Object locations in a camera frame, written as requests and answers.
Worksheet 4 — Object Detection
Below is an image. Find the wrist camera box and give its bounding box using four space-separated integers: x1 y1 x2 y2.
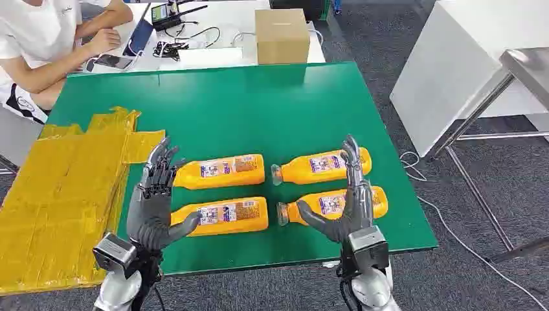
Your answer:
346 225 390 265
92 232 138 272

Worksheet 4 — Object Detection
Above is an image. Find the white floor cable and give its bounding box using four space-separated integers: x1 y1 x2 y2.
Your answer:
399 151 549 311

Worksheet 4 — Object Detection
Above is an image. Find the brown cardboard box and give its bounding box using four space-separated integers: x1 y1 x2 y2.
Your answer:
254 8 311 65

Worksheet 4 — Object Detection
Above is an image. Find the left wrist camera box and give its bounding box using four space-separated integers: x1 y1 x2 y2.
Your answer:
92 232 138 272

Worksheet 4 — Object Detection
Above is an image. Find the grey chair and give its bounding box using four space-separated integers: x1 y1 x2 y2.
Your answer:
0 105 46 175

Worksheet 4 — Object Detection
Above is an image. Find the white cabinet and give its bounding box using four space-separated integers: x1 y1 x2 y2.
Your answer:
389 0 549 158

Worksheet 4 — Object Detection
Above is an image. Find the black cable bundle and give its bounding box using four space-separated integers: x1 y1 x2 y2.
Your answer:
152 40 190 61

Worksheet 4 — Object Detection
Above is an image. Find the black smartphone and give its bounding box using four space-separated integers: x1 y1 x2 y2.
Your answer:
93 54 134 71

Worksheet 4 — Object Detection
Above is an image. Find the long black cable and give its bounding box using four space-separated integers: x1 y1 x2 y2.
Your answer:
164 26 221 49

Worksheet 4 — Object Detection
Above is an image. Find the person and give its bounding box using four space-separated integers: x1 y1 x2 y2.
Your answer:
0 0 135 125

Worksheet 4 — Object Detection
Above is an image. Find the steel table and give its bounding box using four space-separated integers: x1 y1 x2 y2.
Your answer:
429 47 549 265

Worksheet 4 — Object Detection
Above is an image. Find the yellow sheet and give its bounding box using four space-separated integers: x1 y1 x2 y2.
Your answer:
0 106 166 297

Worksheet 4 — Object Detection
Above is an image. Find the white desk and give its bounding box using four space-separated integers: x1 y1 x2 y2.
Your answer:
81 0 327 75

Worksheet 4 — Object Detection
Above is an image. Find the green table mat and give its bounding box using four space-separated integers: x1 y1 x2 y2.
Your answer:
46 62 439 275

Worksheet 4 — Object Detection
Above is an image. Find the black and green crate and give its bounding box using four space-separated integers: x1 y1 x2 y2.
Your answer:
269 0 333 21

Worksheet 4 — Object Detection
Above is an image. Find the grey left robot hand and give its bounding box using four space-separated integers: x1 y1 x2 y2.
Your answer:
125 136 203 252

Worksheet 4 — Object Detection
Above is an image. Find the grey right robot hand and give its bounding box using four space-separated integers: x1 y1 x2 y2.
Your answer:
296 134 375 245

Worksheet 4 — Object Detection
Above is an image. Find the orange drink bottle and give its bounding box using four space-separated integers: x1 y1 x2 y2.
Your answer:
271 147 373 187
170 196 269 237
172 154 266 191
276 186 390 227

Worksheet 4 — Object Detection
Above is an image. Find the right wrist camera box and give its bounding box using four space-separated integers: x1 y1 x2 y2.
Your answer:
346 225 390 265

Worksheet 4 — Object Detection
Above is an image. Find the black controller with antennas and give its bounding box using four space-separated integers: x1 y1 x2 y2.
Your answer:
151 0 209 32

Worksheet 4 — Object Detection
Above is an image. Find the flat white box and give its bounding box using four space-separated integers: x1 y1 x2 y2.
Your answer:
177 47 245 69

